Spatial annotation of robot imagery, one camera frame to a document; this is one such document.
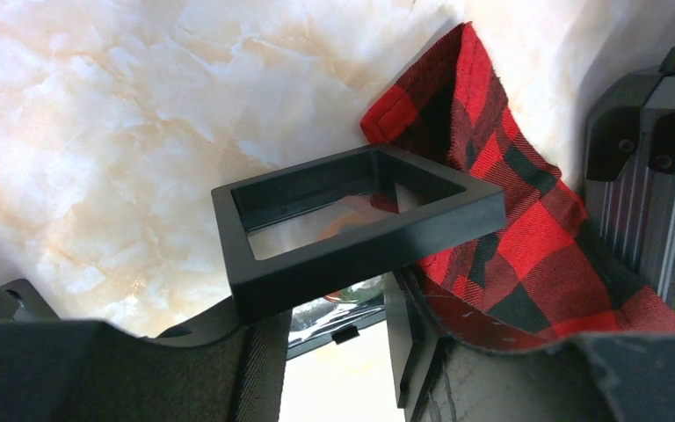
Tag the red black plaid shirt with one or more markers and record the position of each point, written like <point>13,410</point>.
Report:
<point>534,271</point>

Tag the black open chip case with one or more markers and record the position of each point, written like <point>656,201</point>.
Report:
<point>629,190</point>

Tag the black square brooch box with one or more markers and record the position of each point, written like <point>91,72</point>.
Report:
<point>292,236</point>

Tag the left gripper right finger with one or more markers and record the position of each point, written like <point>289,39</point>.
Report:
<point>451,362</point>

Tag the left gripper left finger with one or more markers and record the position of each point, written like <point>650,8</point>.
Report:
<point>92,371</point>

